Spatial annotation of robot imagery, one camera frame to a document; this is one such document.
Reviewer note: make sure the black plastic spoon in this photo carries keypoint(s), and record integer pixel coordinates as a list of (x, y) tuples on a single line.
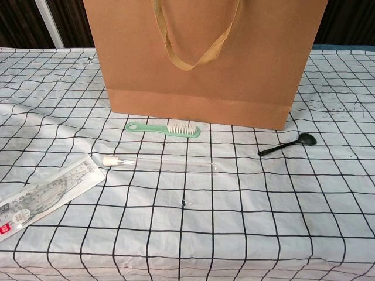
[(307, 139)]

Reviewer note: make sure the white partition frame post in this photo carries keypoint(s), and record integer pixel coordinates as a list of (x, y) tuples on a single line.
[(51, 23)]

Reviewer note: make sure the glass test tube with cork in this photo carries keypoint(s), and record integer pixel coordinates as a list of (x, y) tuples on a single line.
[(111, 161)]

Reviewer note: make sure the brown paper bag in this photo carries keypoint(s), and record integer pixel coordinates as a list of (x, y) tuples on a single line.
[(205, 73)]

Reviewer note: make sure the green brush white bristles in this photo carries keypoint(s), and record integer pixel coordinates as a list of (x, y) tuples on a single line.
[(149, 128)]

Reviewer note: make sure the packaged ruler set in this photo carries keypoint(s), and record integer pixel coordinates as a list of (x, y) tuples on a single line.
[(44, 199)]

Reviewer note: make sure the white black-checked tablecloth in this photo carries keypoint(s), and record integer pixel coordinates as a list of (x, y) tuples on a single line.
[(175, 234)]

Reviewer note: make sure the dark blue table pad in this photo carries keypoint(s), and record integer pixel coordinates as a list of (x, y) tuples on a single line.
[(351, 47)]

